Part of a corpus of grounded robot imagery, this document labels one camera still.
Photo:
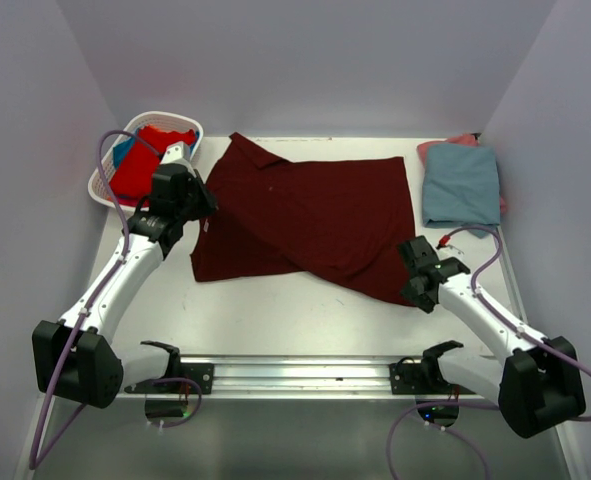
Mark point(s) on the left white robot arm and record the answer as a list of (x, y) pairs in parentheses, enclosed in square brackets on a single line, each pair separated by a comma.
[(73, 356)]

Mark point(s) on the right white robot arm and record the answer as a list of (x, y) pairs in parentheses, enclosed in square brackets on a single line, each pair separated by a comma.
[(529, 377)]

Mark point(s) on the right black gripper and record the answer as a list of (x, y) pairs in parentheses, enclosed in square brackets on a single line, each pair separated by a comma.
[(425, 304)]

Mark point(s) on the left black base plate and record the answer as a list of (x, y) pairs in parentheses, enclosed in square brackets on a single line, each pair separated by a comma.
[(200, 373)]

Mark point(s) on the bright red t shirt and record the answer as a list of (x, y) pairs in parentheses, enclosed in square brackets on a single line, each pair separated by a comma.
[(135, 170)]

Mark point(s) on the blue t shirt in basket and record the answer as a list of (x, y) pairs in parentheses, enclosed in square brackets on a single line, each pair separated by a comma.
[(122, 150)]

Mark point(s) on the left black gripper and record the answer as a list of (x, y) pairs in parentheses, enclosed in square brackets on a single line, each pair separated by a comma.
[(208, 201)]

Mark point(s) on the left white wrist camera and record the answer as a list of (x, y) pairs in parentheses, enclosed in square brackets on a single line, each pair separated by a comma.
[(178, 153)]

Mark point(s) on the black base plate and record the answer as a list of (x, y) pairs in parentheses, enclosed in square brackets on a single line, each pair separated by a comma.
[(400, 380), (200, 373)]

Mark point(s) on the white plastic laundry basket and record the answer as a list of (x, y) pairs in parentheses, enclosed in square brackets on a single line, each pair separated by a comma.
[(128, 163)]

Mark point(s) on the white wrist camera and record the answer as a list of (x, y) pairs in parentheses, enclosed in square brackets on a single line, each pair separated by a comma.
[(445, 248), (178, 153)]

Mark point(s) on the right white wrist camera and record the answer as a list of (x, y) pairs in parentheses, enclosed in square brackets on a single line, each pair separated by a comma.
[(445, 248)]

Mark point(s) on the folded grey-blue t shirt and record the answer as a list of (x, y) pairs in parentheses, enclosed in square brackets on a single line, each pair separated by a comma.
[(462, 185)]

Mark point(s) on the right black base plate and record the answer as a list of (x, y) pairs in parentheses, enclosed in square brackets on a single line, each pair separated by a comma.
[(400, 380)]

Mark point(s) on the dark maroon t shirt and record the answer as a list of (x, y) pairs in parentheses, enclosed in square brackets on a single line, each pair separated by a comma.
[(341, 221)]

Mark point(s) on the folded pink t shirt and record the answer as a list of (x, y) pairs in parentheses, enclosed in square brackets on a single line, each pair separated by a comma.
[(462, 141)]

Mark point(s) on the aluminium mounting rail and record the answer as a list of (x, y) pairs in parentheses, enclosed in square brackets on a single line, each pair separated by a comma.
[(306, 378)]

